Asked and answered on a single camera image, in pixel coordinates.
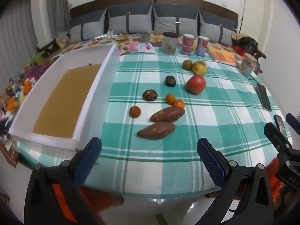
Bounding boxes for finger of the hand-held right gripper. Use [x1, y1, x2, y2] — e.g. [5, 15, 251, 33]
[285, 113, 300, 137]
[264, 122, 294, 153]

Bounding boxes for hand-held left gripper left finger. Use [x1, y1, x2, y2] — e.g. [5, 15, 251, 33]
[24, 136, 103, 225]

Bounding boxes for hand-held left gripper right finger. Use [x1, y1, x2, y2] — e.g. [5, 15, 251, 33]
[197, 138, 275, 225]

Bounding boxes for sweet potato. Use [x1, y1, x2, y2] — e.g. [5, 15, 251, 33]
[136, 121, 176, 140]
[150, 106, 185, 123]

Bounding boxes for white foam box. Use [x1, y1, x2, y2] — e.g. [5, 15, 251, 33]
[8, 43, 118, 151]

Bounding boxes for red apple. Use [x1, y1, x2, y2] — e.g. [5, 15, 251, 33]
[186, 74, 206, 95]

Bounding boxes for smartphone with lit screen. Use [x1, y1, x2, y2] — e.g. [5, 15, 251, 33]
[274, 115, 288, 140]

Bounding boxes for black smartphone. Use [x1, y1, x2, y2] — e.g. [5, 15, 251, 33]
[256, 83, 272, 112]

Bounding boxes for brown cardboard sheet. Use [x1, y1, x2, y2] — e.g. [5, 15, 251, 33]
[32, 64, 103, 139]

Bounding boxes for short printed tin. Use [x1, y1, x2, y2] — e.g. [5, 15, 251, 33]
[239, 53, 257, 75]

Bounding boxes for black bag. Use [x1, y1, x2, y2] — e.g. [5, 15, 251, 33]
[232, 36, 267, 59]

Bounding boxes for orange book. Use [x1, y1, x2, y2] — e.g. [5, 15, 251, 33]
[207, 47, 240, 67]

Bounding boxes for yellow pear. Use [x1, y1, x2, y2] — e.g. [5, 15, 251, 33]
[192, 61, 207, 76]

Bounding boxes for printed food can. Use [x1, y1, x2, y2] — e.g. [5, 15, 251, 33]
[196, 36, 209, 57]
[181, 34, 195, 56]

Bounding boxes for floral printed blanket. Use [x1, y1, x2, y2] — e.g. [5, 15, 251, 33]
[53, 31, 235, 53]

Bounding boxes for grey pillow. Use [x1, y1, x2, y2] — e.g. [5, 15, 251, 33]
[152, 2, 199, 37]
[198, 10, 236, 45]
[107, 3, 154, 35]
[70, 8, 108, 44]

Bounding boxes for pink snack packet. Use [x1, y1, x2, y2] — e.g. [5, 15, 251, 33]
[117, 41, 141, 56]

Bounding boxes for clear bag of snacks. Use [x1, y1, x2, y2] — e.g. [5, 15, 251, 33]
[56, 33, 71, 50]

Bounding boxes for clear jar with black lid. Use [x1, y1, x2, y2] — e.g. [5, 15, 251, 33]
[162, 32, 177, 54]

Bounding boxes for white snack packet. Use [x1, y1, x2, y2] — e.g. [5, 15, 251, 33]
[137, 43, 154, 53]

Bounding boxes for grey curtain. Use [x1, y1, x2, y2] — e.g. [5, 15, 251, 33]
[0, 0, 38, 94]

